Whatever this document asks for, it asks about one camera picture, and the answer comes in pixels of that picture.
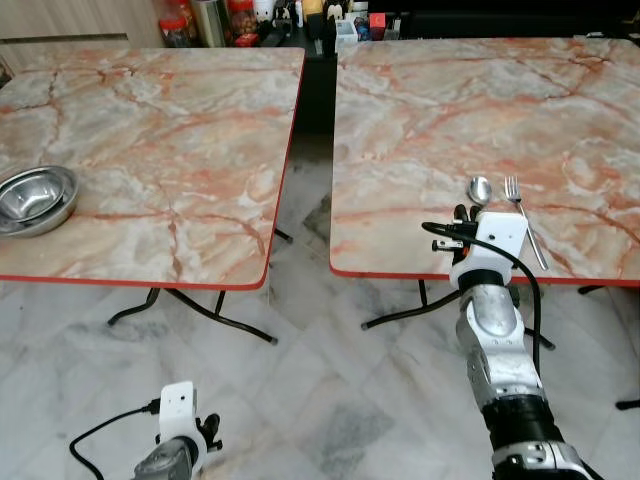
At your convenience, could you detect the silver metal spoon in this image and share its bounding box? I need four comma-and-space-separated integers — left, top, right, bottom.
468, 176, 494, 211

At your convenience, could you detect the silver metal fork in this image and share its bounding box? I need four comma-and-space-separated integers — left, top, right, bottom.
504, 176, 549, 271

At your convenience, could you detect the marble folding table red edge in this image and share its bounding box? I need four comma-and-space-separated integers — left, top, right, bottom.
0, 47, 307, 346
330, 38, 640, 411

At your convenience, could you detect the small white box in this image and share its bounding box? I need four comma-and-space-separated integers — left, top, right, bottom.
337, 20, 361, 46

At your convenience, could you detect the stainless steel bowl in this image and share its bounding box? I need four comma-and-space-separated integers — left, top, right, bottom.
0, 167, 80, 239

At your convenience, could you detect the jar with red contents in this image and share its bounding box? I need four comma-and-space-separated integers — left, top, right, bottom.
228, 0, 259, 43

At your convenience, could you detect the metal canister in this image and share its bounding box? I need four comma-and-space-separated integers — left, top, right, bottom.
190, 0, 229, 48

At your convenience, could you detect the clear jar red lid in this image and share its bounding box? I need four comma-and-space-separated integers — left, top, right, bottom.
158, 0, 196, 48

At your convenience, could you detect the light wooden cabinet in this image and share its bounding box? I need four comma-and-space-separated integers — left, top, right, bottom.
0, 0, 161, 46

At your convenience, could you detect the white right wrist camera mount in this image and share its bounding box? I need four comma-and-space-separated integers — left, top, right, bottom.
449, 210, 529, 291

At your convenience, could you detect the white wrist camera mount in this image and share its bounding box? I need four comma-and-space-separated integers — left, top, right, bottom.
157, 381, 208, 471
449, 210, 529, 291

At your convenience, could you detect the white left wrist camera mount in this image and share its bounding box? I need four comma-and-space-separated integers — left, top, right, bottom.
157, 381, 208, 471

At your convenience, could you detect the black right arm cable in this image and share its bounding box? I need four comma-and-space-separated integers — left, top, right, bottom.
421, 221, 557, 376

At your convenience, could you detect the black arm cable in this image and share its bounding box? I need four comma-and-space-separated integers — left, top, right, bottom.
69, 400, 161, 480
421, 221, 557, 376

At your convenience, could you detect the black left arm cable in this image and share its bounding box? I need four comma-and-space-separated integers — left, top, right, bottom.
69, 400, 161, 480

